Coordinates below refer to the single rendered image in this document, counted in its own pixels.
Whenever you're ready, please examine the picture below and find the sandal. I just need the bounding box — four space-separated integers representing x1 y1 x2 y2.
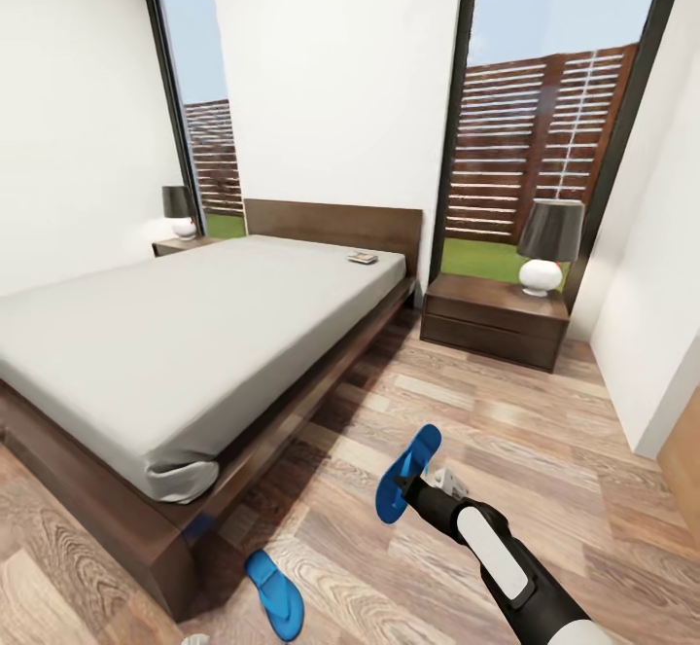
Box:
245 550 304 642
375 423 441 524

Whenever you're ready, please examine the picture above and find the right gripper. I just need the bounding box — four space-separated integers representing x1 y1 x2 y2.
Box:
393 474 448 529

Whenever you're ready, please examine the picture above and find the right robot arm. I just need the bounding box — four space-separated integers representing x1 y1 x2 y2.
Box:
393 467 614 645

